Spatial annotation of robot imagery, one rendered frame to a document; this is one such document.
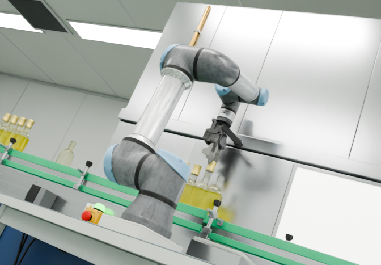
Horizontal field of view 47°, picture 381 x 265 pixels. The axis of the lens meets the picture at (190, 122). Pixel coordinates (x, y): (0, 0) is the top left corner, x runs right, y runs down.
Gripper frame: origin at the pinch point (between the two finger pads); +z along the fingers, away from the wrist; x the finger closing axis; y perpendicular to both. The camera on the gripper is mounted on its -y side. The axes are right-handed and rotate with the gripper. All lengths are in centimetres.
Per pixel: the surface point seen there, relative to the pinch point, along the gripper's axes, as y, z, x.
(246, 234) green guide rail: -24.9, 23.9, 3.9
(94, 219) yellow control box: 26, 40, 23
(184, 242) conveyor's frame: -8.0, 35.4, 15.4
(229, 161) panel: -2.2, -6.8, -12.0
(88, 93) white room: 362, -148, -304
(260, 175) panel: -17.4, -4.4, -12.2
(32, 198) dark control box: 57, 41, 24
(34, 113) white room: 440, -98, -304
